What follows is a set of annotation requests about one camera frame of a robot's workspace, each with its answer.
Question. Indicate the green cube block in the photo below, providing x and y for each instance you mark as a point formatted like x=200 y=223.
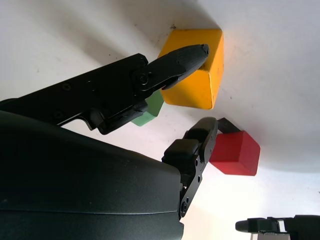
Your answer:
x=150 y=112

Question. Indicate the yellow cube block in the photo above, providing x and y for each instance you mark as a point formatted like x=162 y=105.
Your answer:
x=195 y=87

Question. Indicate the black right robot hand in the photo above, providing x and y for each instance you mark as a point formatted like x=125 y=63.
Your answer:
x=75 y=180

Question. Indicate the red cube block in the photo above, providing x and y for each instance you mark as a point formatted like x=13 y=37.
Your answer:
x=237 y=155

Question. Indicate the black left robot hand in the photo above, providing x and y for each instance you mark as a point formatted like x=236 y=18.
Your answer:
x=265 y=223

